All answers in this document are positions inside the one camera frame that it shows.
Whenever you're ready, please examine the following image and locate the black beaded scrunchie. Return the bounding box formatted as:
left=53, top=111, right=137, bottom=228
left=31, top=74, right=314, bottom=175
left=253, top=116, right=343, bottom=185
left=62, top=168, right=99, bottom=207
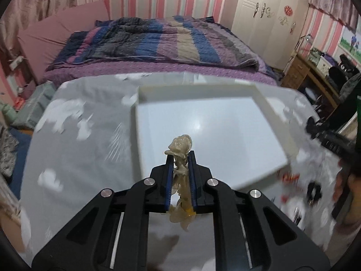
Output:
left=307, top=181, right=322, bottom=199

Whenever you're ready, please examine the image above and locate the white shallow tray box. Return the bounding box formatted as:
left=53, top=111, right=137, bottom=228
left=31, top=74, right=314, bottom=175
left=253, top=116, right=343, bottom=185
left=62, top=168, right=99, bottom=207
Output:
left=135, top=84, right=299, bottom=189

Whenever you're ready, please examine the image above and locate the red string bracelet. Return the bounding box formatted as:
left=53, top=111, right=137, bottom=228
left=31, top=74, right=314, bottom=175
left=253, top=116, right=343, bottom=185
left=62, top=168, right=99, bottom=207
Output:
left=277, top=171, right=300, bottom=204

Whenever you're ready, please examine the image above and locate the striped purple blue quilt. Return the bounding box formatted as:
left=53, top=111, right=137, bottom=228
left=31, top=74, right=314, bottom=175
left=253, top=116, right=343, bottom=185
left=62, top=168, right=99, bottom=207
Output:
left=47, top=15, right=264, bottom=71

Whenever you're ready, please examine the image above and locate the cream flower hair scrunchie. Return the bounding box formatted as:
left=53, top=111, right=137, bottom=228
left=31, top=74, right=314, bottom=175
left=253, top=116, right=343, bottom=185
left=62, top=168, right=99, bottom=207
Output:
left=165, top=135, right=197, bottom=232

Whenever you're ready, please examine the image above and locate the white wardrobe with decals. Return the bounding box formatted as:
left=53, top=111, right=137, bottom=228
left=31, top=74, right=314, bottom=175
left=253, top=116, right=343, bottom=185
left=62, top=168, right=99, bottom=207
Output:
left=220, top=0, right=308, bottom=70

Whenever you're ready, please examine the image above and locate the person's right hand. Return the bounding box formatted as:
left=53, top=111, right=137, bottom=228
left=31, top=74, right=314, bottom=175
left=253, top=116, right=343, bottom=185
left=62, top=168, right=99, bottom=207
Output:
left=333, top=163, right=360, bottom=226

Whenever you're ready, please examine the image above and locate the grey cartoon print bedsheet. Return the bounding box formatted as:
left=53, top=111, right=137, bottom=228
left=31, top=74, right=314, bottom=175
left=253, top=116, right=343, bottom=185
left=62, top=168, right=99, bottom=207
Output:
left=21, top=72, right=357, bottom=264

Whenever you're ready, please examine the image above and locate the wooden desk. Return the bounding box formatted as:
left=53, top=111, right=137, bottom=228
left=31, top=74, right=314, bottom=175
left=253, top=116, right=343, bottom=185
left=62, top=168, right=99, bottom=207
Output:
left=281, top=54, right=340, bottom=110

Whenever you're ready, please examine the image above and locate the pink headboard cushion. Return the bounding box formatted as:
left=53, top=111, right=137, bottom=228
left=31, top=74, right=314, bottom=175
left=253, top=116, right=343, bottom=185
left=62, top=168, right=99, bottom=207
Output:
left=17, top=1, right=109, bottom=84

